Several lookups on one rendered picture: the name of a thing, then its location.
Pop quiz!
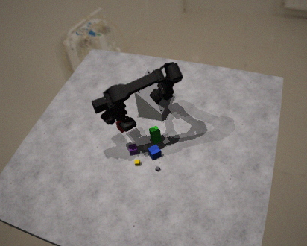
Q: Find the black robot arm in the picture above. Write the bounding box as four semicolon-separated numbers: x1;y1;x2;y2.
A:
92;62;183;125

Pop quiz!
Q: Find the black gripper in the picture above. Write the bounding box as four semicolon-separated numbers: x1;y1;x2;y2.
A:
112;104;136;132

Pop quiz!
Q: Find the blue block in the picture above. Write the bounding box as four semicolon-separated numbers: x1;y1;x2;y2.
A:
148;144;162;160

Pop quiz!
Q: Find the purple block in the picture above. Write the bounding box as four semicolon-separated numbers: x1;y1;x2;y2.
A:
128;144;138;155

